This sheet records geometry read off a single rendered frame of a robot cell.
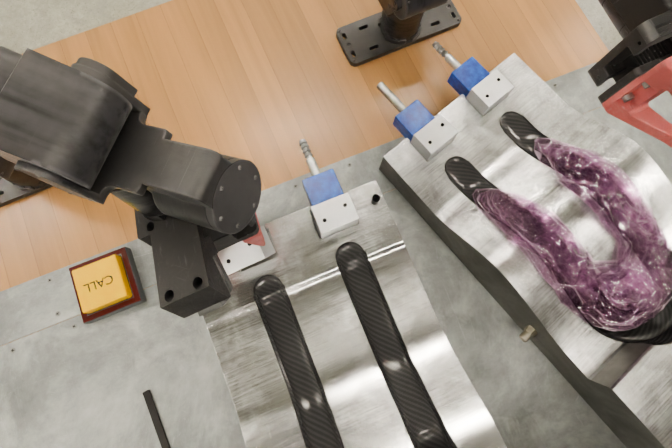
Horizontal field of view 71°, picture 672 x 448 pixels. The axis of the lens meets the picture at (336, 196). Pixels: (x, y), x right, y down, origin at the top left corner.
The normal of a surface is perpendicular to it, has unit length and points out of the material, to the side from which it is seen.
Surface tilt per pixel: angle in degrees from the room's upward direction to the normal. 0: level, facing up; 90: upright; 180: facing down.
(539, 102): 0
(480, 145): 0
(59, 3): 0
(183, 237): 22
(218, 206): 69
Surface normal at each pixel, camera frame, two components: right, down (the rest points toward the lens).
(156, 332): 0.02, -0.25
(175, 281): -0.28, -0.45
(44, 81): 0.28, -0.15
